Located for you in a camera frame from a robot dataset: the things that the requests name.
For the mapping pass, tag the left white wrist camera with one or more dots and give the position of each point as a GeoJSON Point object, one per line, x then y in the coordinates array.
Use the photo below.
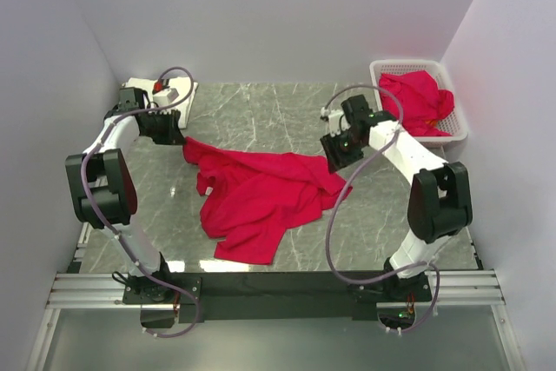
{"type": "Point", "coordinates": [163, 94]}

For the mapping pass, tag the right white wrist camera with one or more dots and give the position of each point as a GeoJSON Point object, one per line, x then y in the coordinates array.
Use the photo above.
{"type": "Point", "coordinates": [336, 120]}

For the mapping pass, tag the red shirts in basket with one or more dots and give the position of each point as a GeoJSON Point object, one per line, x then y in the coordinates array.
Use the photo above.
{"type": "Point", "coordinates": [424, 103]}

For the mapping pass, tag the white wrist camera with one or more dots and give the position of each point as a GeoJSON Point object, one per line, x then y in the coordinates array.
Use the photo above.
{"type": "Point", "coordinates": [336, 120]}
{"type": "Point", "coordinates": [163, 94]}

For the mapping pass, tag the white plastic laundry basket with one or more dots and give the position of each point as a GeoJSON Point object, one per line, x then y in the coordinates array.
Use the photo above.
{"type": "Point", "coordinates": [455, 124]}

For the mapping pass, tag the aluminium frame rail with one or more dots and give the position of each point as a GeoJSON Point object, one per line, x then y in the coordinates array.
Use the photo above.
{"type": "Point", "coordinates": [98, 291]}

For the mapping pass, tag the folded white printed t-shirt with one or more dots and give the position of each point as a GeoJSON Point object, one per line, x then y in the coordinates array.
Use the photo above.
{"type": "Point", "coordinates": [183, 84]}

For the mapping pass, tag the red t-shirt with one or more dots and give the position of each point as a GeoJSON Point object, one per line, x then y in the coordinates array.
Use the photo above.
{"type": "Point", "coordinates": [252, 199]}

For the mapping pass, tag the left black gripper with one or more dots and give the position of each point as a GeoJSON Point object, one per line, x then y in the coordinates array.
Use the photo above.
{"type": "Point", "coordinates": [173, 135]}

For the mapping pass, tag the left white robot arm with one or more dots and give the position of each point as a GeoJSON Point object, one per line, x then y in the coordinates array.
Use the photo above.
{"type": "Point", "coordinates": [103, 194]}

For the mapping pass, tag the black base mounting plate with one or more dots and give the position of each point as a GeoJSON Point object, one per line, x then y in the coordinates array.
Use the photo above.
{"type": "Point", "coordinates": [264, 296]}

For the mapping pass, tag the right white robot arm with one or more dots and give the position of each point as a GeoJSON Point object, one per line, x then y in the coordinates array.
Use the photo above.
{"type": "Point", "coordinates": [439, 204]}

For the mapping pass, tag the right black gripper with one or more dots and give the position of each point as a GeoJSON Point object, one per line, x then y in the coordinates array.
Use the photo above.
{"type": "Point", "coordinates": [333, 154]}

